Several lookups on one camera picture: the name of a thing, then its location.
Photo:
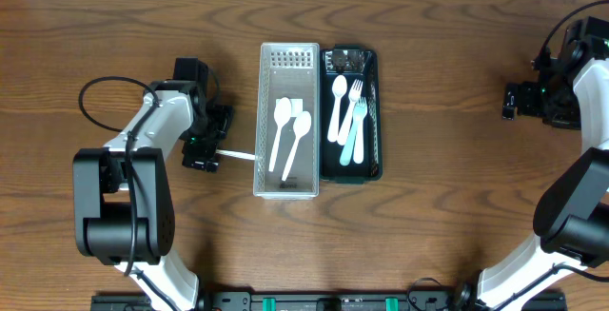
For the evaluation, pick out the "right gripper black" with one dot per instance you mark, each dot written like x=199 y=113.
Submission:
x=530 y=105

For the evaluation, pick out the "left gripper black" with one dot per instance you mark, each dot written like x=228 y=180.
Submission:
x=204 y=160

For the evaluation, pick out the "white spoon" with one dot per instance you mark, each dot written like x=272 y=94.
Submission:
x=301 y=126
x=236 y=154
x=339 y=88
x=282 y=114

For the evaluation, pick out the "white fork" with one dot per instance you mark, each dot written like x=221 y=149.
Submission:
x=358 y=144
x=354 y=95

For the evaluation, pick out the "pale blue plastic fork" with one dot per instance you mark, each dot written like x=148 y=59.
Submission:
x=359 y=113

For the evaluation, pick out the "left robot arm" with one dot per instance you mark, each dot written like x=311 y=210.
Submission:
x=123 y=211

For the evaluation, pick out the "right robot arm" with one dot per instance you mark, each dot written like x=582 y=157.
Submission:
x=570 y=225

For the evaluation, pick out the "clear plastic basket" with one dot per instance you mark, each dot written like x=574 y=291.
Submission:
x=289 y=70

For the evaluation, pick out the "black plastic basket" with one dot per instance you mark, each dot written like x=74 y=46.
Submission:
x=354 y=63

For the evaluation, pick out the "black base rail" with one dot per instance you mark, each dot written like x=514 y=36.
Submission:
x=244 y=301

